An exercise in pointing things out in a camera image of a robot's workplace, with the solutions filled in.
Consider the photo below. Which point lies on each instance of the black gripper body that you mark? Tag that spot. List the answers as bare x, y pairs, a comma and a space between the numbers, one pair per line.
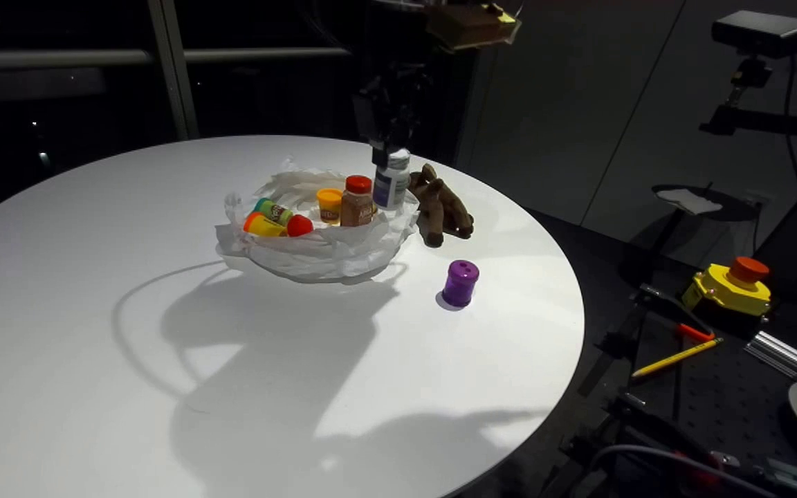
394, 101

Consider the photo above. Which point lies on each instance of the small white-lid jar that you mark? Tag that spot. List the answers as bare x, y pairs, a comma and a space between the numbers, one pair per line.
390, 182

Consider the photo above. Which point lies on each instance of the orange-lid spice jar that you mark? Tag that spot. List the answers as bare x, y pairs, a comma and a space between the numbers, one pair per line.
357, 203

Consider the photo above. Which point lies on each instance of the brown moose plush toy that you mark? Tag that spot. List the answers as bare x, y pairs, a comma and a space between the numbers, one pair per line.
440, 208

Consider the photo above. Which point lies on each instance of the small yellow tub orange lid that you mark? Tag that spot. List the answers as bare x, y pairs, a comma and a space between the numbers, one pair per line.
329, 203

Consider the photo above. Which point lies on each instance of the red toy strawberry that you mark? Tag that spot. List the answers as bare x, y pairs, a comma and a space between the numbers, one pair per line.
300, 225

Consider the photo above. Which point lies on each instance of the large yellow tub orange lid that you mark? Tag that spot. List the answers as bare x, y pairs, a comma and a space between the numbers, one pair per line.
264, 225

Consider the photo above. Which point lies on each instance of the purple shaker container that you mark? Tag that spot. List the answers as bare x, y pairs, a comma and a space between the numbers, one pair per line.
460, 282

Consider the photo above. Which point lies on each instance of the white plastic bag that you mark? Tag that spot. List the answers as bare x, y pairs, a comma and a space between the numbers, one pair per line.
325, 257

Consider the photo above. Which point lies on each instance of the grey plate on tripod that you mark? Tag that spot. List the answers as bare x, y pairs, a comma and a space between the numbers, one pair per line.
704, 200

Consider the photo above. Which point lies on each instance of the yellow pencil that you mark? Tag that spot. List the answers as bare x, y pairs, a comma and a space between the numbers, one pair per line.
676, 358

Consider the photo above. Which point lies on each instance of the grey horizontal railing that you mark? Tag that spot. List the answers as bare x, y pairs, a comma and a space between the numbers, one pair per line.
47, 59

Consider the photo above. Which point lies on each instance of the yellow emergency stop button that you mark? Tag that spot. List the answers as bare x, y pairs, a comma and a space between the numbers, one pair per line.
732, 285

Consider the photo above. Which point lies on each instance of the aluminium extrusion bar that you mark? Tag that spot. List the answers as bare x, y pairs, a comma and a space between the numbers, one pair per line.
787, 351

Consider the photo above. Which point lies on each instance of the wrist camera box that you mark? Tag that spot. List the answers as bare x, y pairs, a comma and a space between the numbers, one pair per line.
470, 22

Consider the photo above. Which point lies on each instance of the grey window post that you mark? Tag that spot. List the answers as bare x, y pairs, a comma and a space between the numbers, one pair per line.
173, 70

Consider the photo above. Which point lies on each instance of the black camera on stand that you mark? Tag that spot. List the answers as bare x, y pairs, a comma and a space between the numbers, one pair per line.
765, 31

